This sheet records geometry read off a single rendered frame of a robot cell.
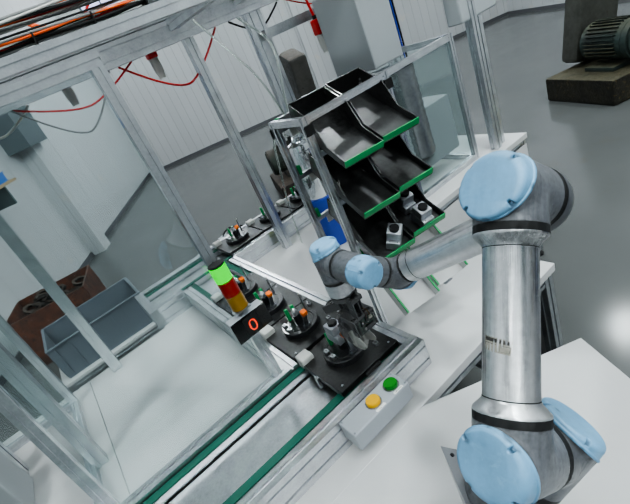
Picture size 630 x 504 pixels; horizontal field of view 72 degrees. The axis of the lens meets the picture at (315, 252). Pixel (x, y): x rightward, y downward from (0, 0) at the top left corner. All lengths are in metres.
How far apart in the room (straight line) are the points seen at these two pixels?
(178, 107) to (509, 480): 12.00
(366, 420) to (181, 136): 11.58
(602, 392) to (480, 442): 0.63
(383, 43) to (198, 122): 10.30
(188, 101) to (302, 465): 11.49
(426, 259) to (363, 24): 1.45
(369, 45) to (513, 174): 1.60
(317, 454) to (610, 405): 0.72
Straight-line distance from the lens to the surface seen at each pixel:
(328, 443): 1.26
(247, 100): 12.24
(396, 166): 1.42
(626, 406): 1.30
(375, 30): 2.27
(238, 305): 1.27
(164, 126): 12.47
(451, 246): 0.95
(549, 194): 0.77
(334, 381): 1.34
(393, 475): 1.24
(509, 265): 0.73
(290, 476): 1.24
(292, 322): 1.61
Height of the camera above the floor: 1.87
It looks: 26 degrees down
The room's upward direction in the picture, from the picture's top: 24 degrees counter-clockwise
